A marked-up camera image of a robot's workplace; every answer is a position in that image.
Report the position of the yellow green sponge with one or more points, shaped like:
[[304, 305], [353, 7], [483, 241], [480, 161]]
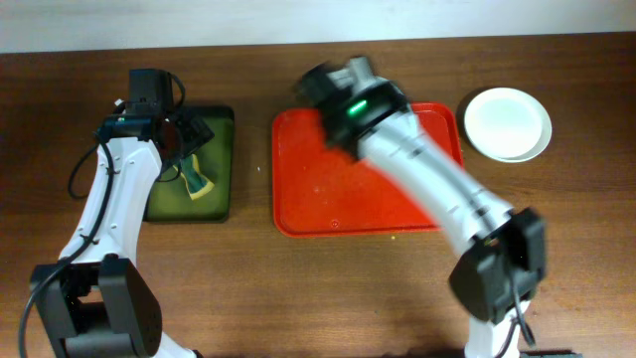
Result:
[[197, 184]]

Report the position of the white plate with yellow stain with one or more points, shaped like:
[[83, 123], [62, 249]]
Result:
[[501, 118]]

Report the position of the black tray with green liquid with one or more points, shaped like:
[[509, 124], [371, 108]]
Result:
[[170, 202]]

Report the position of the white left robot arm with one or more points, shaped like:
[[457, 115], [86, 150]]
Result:
[[93, 301]]

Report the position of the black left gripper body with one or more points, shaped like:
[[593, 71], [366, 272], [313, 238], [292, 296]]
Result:
[[197, 131]]

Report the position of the red plastic tray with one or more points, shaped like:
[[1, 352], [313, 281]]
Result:
[[321, 192]]

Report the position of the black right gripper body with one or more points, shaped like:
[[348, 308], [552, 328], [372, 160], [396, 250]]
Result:
[[351, 89]]

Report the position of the light green plate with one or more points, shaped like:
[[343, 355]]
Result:
[[518, 155]]

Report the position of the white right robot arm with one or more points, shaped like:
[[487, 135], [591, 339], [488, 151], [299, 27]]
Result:
[[502, 253]]

